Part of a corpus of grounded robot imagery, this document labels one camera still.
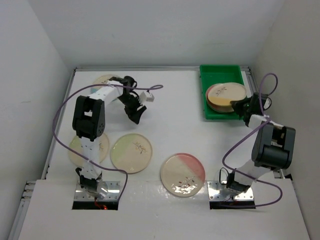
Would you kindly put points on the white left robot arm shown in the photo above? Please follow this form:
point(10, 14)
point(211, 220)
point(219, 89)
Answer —
point(89, 123)

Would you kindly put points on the cream plate pink section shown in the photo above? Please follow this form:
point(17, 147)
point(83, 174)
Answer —
point(216, 108)

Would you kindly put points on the cream plate yellow section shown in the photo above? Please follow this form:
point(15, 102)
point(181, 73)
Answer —
point(223, 93)

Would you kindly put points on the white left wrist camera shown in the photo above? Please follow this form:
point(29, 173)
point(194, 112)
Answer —
point(146, 96)

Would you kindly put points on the cream plate green section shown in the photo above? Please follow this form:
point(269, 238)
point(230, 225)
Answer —
point(75, 145)

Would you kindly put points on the cream plate blue section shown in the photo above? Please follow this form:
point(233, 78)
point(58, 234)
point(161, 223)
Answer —
point(102, 81)

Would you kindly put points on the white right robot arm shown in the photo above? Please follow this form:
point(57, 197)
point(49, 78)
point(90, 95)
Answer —
point(272, 150)

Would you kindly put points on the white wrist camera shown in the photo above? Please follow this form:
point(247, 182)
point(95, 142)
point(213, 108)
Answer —
point(146, 96)
point(267, 103)

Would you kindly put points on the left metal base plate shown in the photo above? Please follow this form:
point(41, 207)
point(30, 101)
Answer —
point(107, 191)

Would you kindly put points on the metal base plate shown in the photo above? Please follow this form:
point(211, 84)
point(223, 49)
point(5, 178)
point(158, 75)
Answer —
point(219, 193)
point(107, 191)

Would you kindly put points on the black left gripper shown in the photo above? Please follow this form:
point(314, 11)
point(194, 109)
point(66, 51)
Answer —
point(133, 113)

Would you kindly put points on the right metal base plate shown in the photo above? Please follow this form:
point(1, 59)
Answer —
point(219, 193)

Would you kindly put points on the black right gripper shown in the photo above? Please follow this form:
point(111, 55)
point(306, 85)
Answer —
point(236, 105)

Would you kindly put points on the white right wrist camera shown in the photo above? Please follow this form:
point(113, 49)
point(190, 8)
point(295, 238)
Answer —
point(267, 103)

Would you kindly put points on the green plastic bin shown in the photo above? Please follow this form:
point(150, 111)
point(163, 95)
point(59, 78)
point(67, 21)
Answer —
point(219, 74)

